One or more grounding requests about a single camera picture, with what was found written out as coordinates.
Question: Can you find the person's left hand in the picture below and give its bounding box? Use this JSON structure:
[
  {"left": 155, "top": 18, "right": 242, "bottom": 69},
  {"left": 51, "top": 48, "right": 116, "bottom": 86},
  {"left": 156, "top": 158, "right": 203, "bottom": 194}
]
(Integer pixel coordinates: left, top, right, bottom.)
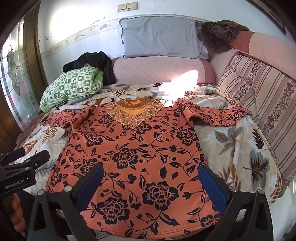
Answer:
[{"left": 9, "top": 193, "right": 26, "bottom": 237}]

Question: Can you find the green checkered pillow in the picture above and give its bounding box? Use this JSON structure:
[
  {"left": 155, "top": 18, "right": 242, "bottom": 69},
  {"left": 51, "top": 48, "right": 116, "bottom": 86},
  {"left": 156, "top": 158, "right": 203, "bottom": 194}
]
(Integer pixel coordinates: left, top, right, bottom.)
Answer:
[{"left": 40, "top": 64, "right": 104, "bottom": 112}]

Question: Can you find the pink quilted bolster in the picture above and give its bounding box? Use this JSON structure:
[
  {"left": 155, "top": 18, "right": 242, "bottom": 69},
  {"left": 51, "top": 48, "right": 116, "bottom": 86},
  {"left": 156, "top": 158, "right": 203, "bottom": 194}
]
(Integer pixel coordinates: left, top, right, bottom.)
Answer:
[{"left": 112, "top": 57, "right": 215, "bottom": 85}]

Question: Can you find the grey pillow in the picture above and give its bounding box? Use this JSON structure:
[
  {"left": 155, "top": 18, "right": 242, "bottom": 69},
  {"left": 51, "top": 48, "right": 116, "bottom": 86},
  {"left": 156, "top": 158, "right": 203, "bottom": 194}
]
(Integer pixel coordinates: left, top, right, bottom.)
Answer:
[{"left": 119, "top": 17, "right": 210, "bottom": 59}]

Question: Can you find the orange floral shirt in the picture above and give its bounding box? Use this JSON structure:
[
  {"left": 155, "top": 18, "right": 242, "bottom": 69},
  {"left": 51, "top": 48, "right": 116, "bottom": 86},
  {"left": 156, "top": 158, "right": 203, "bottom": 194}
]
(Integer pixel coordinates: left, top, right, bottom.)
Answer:
[{"left": 45, "top": 97, "right": 252, "bottom": 240}]

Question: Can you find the striped floral quilt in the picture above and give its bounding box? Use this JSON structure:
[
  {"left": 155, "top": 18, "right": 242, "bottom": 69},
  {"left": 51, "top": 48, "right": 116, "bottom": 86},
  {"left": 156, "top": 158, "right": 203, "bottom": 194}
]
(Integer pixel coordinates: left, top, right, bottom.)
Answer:
[{"left": 216, "top": 51, "right": 296, "bottom": 183}]

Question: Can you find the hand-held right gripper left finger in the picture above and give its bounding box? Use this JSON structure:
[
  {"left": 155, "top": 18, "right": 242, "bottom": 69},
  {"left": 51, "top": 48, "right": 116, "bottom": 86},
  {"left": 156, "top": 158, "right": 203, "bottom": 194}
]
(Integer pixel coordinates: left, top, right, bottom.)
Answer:
[{"left": 27, "top": 163, "right": 104, "bottom": 241}]

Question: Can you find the black garment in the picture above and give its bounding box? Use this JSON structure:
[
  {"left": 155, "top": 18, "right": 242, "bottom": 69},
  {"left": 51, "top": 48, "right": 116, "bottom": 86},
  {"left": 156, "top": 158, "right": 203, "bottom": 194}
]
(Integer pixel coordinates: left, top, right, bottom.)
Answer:
[{"left": 63, "top": 51, "right": 117, "bottom": 86}]

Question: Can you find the leaf print blanket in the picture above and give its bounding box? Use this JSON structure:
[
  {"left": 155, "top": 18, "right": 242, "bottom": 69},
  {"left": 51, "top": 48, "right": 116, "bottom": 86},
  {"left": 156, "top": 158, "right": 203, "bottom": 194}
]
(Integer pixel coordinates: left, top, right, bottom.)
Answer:
[{"left": 14, "top": 82, "right": 287, "bottom": 241}]

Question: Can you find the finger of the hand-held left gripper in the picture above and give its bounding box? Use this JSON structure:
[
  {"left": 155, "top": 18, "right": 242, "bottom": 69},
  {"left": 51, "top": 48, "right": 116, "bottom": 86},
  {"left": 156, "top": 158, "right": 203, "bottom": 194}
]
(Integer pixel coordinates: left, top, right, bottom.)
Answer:
[
  {"left": 0, "top": 148, "right": 26, "bottom": 164},
  {"left": 10, "top": 150, "right": 50, "bottom": 173}
]

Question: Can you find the stained glass door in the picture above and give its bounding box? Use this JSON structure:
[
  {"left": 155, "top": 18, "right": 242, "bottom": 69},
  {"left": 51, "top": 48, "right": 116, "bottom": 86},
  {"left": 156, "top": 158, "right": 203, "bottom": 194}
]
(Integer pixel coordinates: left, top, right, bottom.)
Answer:
[{"left": 0, "top": 17, "right": 38, "bottom": 121}]

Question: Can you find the pink quilted cover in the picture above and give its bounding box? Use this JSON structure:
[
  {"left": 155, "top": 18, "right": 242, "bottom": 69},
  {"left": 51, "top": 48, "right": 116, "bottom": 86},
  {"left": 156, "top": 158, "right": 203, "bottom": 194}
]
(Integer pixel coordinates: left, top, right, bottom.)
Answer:
[{"left": 209, "top": 30, "right": 296, "bottom": 81}]

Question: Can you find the beige wall switch panel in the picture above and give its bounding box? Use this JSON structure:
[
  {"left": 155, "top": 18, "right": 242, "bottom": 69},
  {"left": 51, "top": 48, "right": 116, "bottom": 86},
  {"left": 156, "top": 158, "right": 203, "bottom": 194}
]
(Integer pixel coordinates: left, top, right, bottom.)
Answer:
[{"left": 117, "top": 2, "right": 138, "bottom": 12}]

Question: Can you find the wooden door frame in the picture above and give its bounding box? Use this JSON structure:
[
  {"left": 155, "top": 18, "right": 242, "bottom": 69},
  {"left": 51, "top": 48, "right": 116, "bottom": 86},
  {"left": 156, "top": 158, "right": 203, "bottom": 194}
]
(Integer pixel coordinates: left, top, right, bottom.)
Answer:
[{"left": 23, "top": 0, "right": 48, "bottom": 88}]

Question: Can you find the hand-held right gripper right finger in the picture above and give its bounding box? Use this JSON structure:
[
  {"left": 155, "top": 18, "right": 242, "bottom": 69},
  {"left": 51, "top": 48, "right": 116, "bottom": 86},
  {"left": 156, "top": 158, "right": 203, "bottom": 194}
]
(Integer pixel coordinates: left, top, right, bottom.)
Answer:
[{"left": 198, "top": 164, "right": 272, "bottom": 241}]

